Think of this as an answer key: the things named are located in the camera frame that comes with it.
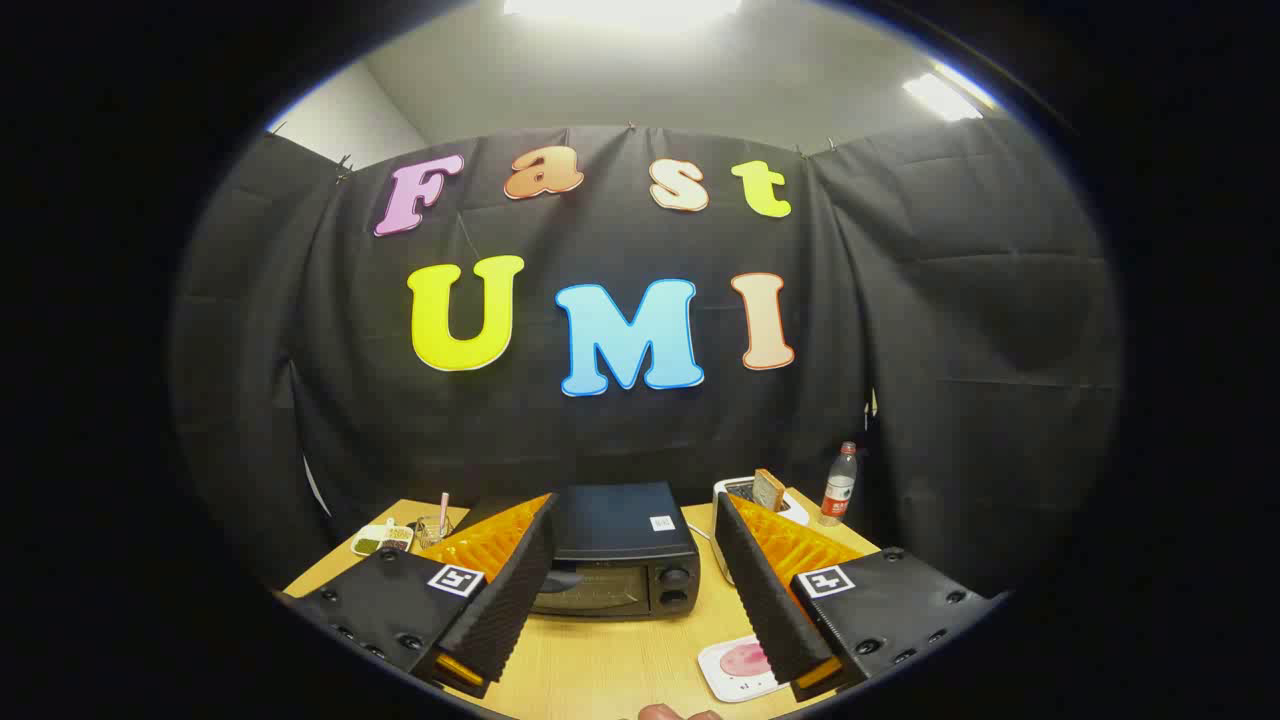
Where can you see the brown bread slice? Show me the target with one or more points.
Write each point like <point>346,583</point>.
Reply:
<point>768,492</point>

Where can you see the black toaster oven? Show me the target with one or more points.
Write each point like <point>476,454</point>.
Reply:
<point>620,530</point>

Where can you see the small white divided dish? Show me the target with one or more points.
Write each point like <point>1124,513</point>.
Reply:
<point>380,540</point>

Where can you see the round pink food slice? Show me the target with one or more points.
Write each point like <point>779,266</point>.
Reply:
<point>742,660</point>

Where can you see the pink straw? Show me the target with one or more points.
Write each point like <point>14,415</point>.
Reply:
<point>444,505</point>

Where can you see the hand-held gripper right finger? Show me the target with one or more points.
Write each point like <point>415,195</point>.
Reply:
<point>765,600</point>

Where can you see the white pop-up toaster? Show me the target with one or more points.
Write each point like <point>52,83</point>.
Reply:
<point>797,513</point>

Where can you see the white square plate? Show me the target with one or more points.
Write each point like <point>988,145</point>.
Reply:
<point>725,682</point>

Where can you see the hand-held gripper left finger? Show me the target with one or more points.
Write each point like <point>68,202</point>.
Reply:
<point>510,610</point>

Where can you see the clear drinking glass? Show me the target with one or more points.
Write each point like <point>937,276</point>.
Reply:
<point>430,535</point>

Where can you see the ceiling light panel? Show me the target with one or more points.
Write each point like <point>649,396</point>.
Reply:
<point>620,8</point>
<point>940,97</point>

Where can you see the clear plastic water bottle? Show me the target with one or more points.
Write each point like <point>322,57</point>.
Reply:
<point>838,495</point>

